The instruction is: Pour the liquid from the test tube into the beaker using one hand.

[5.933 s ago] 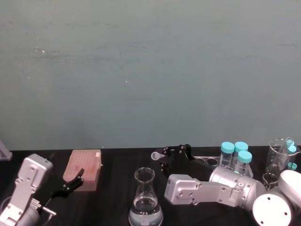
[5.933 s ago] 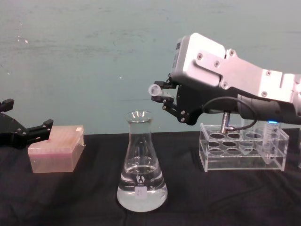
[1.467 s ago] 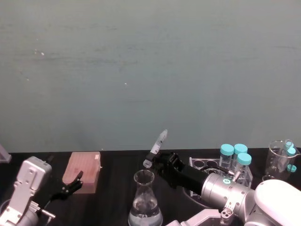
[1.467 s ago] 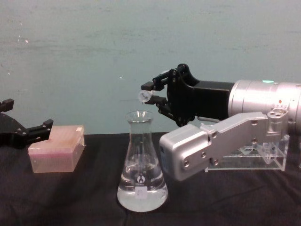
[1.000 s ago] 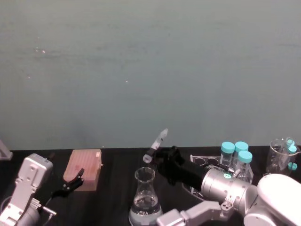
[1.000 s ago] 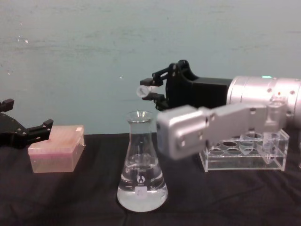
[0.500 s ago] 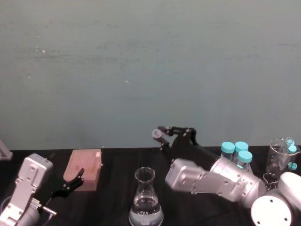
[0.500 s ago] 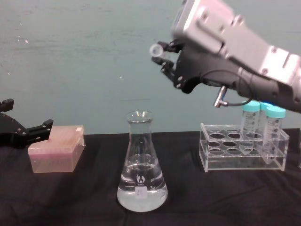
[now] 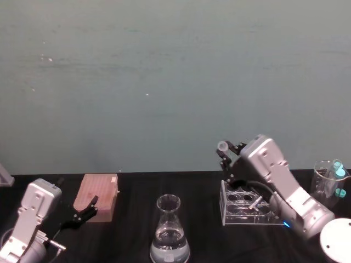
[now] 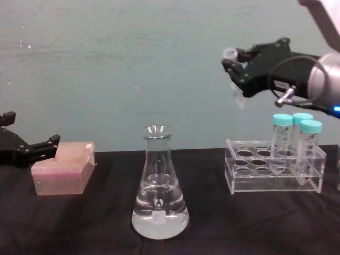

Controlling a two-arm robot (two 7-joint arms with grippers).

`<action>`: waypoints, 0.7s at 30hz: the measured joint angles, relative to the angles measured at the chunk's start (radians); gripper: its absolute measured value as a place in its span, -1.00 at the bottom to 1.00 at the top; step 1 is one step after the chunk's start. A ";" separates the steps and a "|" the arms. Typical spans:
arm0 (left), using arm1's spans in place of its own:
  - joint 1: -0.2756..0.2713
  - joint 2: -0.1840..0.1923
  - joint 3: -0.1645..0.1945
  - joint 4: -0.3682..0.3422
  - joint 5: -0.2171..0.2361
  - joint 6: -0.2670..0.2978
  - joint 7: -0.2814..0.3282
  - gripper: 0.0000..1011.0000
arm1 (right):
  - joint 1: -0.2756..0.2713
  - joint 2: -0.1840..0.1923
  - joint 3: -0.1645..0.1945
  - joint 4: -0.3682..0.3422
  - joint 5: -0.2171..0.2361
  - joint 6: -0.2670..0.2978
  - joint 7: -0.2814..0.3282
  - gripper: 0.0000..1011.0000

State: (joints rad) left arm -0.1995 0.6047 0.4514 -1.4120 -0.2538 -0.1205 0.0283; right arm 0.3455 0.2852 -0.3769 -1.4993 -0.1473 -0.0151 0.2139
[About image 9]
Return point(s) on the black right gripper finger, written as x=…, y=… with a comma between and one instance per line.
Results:
x=225, y=163
x=237, y=149

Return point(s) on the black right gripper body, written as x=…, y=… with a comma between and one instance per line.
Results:
x=241, y=172

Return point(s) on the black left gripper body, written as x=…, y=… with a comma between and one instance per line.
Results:
x=53, y=223

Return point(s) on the small clear plastic tube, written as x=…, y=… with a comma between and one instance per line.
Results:
x=222, y=146

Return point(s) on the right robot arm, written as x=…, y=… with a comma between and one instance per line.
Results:
x=274, y=170

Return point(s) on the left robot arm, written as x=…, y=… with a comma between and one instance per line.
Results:
x=38, y=197

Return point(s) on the pink pipette tip box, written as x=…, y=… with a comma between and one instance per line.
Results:
x=96, y=194

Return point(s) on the clear acrylic tube rack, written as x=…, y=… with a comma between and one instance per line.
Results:
x=246, y=208

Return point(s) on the clear plastic case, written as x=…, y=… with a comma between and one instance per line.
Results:
x=6, y=178

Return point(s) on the black table cloth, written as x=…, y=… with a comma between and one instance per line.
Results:
x=131, y=241

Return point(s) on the clear glass beaker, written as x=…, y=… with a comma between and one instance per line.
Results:
x=322, y=180

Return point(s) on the glass conical flask with water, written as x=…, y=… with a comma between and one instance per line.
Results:
x=169, y=235

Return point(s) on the teal capped plastic tube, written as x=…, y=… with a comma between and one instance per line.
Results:
x=341, y=193
x=340, y=173
x=336, y=164

